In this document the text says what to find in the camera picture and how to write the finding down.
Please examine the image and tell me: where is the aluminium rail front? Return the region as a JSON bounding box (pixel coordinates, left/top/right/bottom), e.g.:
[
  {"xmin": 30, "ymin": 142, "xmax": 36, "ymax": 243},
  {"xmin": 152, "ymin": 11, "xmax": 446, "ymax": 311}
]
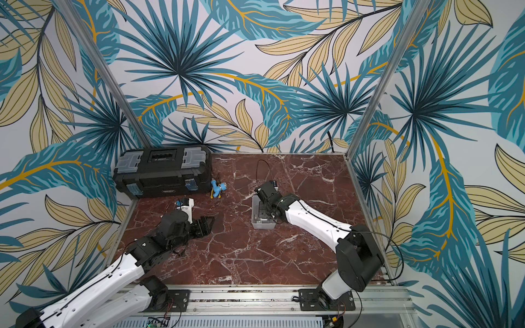
[{"xmin": 61, "ymin": 284, "xmax": 419, "ymax": 328}]

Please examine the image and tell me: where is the blue toy figure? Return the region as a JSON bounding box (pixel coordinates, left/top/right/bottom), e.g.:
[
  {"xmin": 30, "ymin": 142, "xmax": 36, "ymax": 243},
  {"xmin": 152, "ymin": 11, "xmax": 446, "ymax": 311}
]
[{"xmin": 210, "ymin": 179, "xmax": 227, "ymax": 199}]

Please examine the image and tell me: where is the black plastic toolbox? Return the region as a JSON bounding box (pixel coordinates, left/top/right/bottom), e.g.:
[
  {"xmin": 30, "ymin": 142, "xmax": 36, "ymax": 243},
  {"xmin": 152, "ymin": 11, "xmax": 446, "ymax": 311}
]
[{"xmin": 113, "ymin": 145, "xmax": 212, "ymax": 199}]

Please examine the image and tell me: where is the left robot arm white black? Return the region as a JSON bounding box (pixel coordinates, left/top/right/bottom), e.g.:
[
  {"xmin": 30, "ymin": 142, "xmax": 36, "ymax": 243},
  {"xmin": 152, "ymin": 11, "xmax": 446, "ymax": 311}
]
[{"xmin": 15, "ymin": 209, "xmax": 215, "ymax": 327}]

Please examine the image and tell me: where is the left metal frame post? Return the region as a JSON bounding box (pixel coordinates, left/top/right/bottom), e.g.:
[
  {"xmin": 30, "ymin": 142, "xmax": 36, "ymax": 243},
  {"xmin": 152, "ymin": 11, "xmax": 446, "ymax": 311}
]
[{"xmin": 55, "ymin": 0, "xmax": 153, "ymax": 148}]

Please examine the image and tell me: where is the grey plastic storage box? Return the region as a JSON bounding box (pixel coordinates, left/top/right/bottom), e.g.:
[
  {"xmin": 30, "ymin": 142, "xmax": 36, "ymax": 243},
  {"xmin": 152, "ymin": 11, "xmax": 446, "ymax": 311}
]
[{"xmin": 251, "ymin": 195, "xmax": 276, "ymax": 230}]

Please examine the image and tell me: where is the right metal frame post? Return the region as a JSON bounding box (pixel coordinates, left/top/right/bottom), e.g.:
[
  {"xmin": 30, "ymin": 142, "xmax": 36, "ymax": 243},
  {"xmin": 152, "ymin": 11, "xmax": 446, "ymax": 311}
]
[{"xmin": 345, "ymin": 1, "xmax": 430, "ymax": 163}]

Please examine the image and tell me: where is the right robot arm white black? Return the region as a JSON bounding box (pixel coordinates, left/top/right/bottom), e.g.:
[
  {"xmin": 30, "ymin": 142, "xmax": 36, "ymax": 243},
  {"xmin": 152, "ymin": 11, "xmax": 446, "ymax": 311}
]
[{"xmin": 255, "ymin": 181, "xmax": 384, "ymax": 307}]

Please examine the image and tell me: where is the metal frame post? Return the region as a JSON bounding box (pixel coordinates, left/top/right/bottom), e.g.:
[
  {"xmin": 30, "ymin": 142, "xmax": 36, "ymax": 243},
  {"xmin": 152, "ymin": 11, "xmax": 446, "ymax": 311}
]
[
  {"xmin": 345, "ymin": 1, "xmax": 430, "ymax": 163},
  {"xmin": 55, "ymin": 0, "xmax": 153, "ymax": 148}
]

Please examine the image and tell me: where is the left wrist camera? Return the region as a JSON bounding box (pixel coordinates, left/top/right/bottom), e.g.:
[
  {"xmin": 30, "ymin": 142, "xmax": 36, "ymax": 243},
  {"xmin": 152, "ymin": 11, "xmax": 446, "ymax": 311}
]
[{"xmin": 176, "ymin": 198, "xmax": 194, "ymax": 224}]

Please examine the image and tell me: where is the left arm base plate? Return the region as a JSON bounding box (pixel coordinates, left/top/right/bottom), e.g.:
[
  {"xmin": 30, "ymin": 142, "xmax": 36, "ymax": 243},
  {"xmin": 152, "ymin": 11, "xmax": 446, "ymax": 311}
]
[{"xmin": 143, "ymin": 289, "xmax": 191, "ymax": 313}]

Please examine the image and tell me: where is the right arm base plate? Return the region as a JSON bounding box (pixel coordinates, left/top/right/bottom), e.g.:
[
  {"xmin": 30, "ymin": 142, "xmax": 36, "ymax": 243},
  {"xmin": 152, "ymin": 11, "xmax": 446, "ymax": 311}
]
[{"xmin": 293, "ymin": 288, "xmax": 355, "ymax": 312}]

